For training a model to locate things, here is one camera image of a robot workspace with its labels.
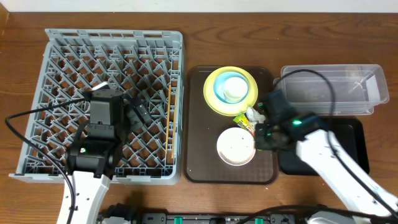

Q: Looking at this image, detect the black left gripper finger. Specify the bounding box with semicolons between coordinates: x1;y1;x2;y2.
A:
134;98;152;124
124;105;144;132

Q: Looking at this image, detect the white tissue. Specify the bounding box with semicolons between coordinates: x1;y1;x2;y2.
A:
246;108;266;128

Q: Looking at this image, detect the yellow green snack wrapper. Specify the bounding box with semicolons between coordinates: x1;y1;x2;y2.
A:
233;114;255;135

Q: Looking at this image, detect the white rice bowl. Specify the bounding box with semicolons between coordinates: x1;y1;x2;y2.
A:
216;128;256;166

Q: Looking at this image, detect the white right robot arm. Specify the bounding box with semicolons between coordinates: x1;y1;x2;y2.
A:
254;106;397;223

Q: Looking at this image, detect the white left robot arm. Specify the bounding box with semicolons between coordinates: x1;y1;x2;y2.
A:
57;96;150;223

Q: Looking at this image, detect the left wooden chopstick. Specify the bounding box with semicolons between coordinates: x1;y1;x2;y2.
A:
165;84;172;156

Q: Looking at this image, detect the wooden chopstick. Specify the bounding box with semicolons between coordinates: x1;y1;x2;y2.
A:
171;92;178;160
165;84;172;156

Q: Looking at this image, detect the right wooden chopstick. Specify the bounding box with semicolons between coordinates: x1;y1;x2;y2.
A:
171;92;178;160

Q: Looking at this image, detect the grey plastic dish rack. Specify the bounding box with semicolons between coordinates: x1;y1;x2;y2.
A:
11;29;185;185

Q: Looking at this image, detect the clear plastic bin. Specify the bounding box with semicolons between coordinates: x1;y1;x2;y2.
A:
277;64;389;116

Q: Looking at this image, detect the white cup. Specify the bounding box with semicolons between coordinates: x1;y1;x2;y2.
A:
223;77;248;103

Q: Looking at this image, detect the yellow plate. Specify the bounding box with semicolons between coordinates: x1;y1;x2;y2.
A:
203;66;258;116

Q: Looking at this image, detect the black tray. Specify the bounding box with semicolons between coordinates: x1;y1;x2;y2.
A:
278;118;370;175

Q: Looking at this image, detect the light blue bowl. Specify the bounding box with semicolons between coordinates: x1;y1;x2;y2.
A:
213;72;249;104

